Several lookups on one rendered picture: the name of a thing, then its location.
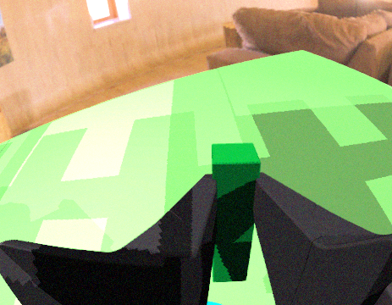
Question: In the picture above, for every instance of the green rectangular post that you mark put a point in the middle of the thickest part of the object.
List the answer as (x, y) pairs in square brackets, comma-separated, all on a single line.
[(236, 168)]

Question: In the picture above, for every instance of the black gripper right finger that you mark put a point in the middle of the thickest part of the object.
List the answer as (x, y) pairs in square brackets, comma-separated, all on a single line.
[(313, 256)]

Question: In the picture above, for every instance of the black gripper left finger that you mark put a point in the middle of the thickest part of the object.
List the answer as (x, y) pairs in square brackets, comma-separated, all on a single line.
[(170, 263)]

